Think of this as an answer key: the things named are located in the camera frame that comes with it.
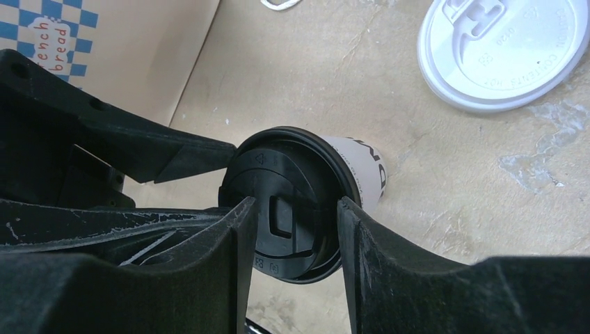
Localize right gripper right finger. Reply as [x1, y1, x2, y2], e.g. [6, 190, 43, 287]
[337, 198, 589, 333]

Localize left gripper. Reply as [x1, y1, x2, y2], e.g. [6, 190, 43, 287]
[1, 49, 245, 268]

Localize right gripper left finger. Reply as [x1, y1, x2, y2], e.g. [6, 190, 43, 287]
[1, 198, 257, 333]

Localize single white paper cup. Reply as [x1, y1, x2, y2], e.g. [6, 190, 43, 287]
[320, 136, 388, 214]

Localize checkered paper bag blue handles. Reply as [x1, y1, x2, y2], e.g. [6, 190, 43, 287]
[1, 0, 218, 125]

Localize white cup lid near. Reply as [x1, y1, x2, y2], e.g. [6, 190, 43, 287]
[417, 0, 589, 114]

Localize stack of flat paper bags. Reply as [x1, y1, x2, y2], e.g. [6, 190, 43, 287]
[260, 0, 301, 11]

